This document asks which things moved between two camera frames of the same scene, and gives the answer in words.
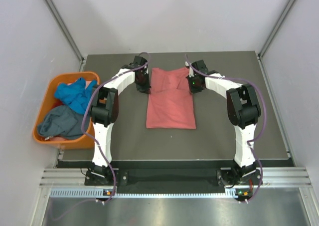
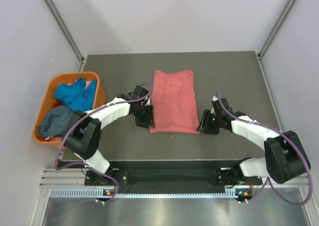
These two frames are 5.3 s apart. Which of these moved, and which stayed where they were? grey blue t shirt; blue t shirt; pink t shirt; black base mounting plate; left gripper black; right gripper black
Moved: pink t shirt; left gripper black; right gripper black
Stayed: grey blue t shirt; blue t shirt; black base mounting plate
